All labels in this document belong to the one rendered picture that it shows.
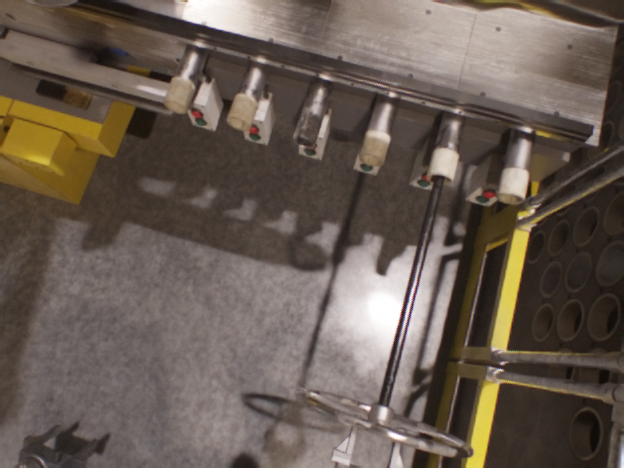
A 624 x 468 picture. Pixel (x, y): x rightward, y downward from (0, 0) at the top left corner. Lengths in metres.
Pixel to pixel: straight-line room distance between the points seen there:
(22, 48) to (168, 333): 1.14
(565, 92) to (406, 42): 0.39
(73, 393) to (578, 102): 1.98
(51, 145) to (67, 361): 0.92
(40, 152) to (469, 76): 1.27
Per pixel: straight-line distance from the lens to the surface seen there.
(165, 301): 1.98
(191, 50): 1.27
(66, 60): 1.65
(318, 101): 1.16
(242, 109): 1.15
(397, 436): 0.86
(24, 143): 1.69
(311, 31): 1.22
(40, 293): 2.20
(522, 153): 1.21
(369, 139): 1.13
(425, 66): 1.20
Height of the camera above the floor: 1.89
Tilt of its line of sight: 78 degrees down
